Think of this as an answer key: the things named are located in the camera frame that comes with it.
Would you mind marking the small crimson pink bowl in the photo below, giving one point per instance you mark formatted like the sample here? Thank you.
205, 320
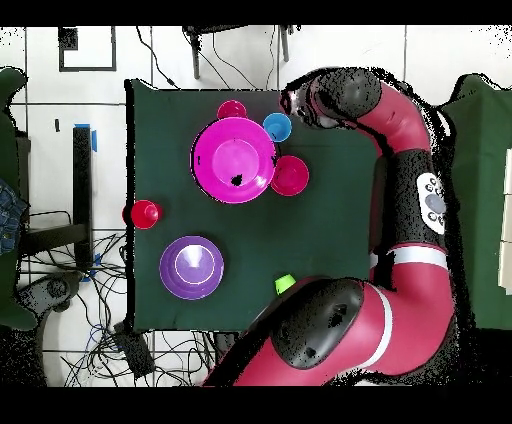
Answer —
291, 176

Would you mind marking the large magenta bowl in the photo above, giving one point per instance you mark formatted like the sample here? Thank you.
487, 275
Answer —
234, 160

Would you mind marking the green cup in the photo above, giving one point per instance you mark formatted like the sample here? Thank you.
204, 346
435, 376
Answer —
284, 283

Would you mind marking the blue cup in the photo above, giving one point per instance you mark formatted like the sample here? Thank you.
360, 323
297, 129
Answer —
278, 126

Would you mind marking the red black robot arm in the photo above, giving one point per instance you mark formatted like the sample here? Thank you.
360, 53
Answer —
400, 120

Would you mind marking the dark green tablecloth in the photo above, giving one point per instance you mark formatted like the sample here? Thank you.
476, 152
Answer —
180, 224

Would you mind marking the purple bowl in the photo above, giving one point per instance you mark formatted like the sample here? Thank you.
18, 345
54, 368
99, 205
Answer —
188, 280

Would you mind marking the crimson pink cup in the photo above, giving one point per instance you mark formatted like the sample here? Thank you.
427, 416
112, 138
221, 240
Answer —
231, 108

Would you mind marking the red cup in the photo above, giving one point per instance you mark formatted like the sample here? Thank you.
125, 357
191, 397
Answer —
144, 214

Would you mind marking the dark metal legged stand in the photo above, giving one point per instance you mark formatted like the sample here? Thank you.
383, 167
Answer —
196, 60

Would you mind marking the blue tape strip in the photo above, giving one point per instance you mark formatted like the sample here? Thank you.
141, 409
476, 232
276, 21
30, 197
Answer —
94, 142

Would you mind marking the black metal bar stand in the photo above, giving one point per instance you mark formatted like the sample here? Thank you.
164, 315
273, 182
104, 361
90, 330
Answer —
82, 180

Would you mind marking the black power strip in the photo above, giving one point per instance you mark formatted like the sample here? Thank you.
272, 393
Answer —
134, 352

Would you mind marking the black office chair base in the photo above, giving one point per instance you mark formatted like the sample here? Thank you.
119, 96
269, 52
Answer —
56, 288

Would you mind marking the green cloth covered table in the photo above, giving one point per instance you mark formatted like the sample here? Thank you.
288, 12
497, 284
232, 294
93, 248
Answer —
6, 160
480, 180

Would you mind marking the blue denim fabric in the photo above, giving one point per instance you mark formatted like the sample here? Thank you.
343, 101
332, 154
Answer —
10, 216

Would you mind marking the white box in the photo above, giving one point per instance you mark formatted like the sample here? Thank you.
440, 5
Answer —
506, 220

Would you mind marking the grey square floor frame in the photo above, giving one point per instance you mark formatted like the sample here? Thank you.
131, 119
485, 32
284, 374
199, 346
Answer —
68, 40

